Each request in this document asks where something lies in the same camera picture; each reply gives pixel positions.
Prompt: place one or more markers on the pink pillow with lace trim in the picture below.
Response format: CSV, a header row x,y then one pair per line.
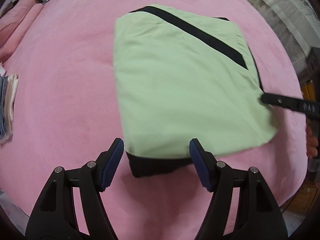
x,y
21,3

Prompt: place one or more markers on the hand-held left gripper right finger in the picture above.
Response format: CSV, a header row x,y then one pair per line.
x,y
201,165

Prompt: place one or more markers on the yellow wooden cabinet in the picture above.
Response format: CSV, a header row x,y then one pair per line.
x,y
301,200

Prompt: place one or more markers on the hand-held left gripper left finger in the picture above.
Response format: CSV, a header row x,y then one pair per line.
x,y
112,165

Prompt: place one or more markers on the green and black hooded jacket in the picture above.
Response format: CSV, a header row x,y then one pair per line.
x,y
175,85

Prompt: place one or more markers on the white dotted bed sheet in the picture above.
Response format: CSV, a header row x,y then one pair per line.
x,y
10,212

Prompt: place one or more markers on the folded blue jeans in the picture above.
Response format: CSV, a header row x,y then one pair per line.
x,y
3,105

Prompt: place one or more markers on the cream lace furniture cover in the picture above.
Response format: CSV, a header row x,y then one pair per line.
x,y
287,17

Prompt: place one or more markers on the pink bed blanket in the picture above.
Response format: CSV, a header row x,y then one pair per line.
x,y
62,92

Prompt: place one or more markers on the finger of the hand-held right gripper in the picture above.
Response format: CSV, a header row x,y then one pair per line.
x,y
280,101

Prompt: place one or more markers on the cream folded garments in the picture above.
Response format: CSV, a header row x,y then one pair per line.
x,y
12,92

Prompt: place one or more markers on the person's right hand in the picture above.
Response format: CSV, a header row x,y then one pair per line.
x,y
312,142

